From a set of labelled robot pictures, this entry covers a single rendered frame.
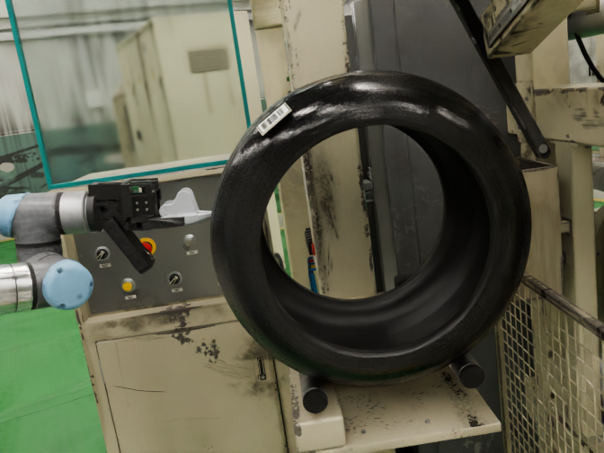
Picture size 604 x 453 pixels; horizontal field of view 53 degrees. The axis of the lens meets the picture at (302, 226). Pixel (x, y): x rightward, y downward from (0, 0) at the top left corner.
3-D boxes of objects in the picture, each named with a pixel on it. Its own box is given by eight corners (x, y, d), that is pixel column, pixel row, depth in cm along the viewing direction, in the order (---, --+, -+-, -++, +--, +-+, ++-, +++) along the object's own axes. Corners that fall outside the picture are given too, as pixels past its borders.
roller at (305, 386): (298, 315, 140) (315, 324, 140) (289, 333, 140) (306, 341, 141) (309, 386, 105) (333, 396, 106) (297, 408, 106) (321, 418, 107)
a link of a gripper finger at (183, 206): (210, 190, 104) (155, 192, 104) (212, 224, 106) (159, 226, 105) (212, 188, 107) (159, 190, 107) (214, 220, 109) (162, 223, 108)
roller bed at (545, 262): (471, 279, 156) (461, 164, 150) (527, 270, 157) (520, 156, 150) (500, 306, 137) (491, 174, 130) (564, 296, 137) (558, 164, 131)
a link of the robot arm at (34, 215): (14, 238, 111) (9, 191, 110) (75, 235, 111) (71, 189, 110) (-5, 245, 103) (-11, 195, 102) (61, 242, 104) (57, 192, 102)
